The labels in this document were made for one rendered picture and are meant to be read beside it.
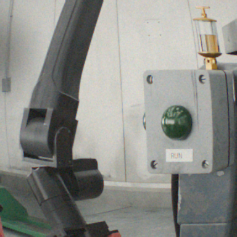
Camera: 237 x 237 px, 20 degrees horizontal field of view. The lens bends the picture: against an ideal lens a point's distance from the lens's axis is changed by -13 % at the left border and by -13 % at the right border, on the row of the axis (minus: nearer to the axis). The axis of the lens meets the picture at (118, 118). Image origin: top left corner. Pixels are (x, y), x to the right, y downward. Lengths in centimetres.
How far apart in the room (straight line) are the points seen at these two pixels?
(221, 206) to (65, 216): 40
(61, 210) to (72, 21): 28
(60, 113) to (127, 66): 645
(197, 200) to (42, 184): 39
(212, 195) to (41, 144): 40
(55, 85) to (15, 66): 775
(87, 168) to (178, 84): 48
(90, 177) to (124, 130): 645
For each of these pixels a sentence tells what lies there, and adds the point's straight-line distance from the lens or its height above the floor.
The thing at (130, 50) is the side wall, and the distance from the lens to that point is 742.
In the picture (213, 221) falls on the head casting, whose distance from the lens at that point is 66.
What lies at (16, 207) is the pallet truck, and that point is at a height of 18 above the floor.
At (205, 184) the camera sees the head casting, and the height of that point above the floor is 122.
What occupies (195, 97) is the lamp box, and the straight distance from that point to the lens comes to 61.
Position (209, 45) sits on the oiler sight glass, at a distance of 68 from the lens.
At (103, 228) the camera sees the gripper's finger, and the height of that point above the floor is 111.
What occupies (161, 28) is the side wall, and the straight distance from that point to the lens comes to 716.
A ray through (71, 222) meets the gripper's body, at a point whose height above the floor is 112.
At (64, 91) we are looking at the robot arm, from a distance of 101.
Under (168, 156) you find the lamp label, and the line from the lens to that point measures 63.
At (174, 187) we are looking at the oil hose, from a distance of 71.
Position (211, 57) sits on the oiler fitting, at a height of 134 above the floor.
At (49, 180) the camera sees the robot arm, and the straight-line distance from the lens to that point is 101.
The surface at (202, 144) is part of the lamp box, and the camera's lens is 60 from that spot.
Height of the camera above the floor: 132
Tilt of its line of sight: 3 degrees down
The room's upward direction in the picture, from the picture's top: 3 degrees counter-clockwise
